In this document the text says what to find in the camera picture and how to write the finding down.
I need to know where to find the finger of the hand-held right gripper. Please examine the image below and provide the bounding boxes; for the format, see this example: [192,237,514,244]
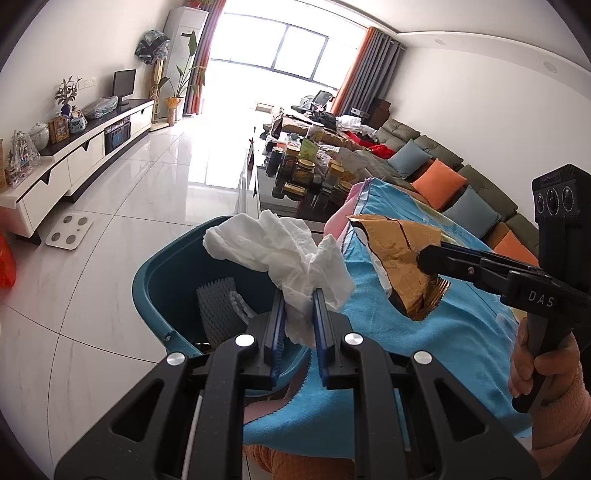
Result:
[418,261,509,298]
[418,244,555,278]

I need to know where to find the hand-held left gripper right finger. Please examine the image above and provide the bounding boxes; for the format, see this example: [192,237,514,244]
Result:
[312,287,542,480]

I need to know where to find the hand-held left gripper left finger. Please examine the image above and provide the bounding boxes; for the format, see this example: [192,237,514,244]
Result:
[54,288,287,480]

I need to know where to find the white foam net sleeve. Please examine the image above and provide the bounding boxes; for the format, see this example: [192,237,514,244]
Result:
[196,277,257,349]

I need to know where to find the large gold foil wrapper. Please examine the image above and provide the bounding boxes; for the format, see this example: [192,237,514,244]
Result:
[345,215,451,321]

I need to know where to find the white tissue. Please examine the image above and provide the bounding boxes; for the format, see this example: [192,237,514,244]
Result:
[203,209,356,347]

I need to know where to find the teal plastic bin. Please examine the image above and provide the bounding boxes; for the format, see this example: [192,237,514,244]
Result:
[132,215,310,398]

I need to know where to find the person's right forearm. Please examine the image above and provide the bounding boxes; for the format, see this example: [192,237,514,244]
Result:
[531,364,591,462]

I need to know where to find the person's right hand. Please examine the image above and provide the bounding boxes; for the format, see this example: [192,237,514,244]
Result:
[508,318,581,401]

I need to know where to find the orange cushion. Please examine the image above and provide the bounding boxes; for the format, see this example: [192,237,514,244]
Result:
[411,159,468,210]
[492,229,541,268]

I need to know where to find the blue-grey cushion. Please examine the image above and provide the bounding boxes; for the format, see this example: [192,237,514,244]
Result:
[388,140,435,181]
[443,187,502,227]

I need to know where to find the blue floral blanket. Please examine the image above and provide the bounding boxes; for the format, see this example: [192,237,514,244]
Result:
[242,178,536,448]

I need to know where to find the coral fleece garment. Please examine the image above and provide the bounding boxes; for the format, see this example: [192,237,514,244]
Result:
[245,443,356,480]

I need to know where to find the dark glass coffee table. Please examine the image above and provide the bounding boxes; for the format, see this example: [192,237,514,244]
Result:
[235,138,370,232]

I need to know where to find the group of glass jars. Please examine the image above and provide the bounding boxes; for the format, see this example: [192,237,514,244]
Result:
[265,134,365,208]

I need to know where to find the brown boxes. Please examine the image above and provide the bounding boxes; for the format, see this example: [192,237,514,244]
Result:
[369,98,393,125]

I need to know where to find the white clothes pile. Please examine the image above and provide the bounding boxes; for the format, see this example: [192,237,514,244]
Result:
[335,115,370,134]

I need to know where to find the brown ottoman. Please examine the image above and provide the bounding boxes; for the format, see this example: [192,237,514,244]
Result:
[279,115,370,148]

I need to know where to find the orange and grey curtain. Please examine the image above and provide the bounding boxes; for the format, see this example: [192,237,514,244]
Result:
[182,0,227,116]
[330,27,404,125]

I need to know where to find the grey office chair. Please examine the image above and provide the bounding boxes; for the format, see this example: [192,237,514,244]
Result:
[291,91,335,114]

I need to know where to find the white bathroom scale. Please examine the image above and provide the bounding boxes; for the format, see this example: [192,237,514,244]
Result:
[45,215,93,251]

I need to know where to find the white TV cabinet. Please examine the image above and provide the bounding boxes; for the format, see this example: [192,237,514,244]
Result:
[0,99,155,238]

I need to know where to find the tall leafy plant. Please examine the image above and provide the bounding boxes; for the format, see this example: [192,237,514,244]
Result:
[159,32,208,126]

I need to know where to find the large window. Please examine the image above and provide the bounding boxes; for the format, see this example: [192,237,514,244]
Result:
[210,18,370,93]

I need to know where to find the orange plastic bag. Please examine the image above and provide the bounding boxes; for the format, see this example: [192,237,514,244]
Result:
[0,231,17,289]

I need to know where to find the clear plastic wrapped bundle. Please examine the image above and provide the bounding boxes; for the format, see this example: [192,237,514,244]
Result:
[85,96,120,116]

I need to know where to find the black monitor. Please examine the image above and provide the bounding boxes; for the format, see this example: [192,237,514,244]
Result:
[113,69,137,108]

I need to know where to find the white standing air conditioner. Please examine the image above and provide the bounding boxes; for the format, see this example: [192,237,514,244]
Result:
[164,7,208,121]

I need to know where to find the ship model in plastic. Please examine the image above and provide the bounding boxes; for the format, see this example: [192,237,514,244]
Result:
[4,130,41,188]

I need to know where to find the white ceramic jar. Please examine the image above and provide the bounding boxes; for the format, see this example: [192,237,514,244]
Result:
[28,122,51,151]

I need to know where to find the covered standing fan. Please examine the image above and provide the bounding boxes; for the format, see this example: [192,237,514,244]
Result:
[135,30,172,127]

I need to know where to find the plant in blue vase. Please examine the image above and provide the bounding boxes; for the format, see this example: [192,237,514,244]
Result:
[54,76,81,118]

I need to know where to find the wooden picture frame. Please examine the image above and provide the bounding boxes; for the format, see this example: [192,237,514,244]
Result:
[48,116,70,144]

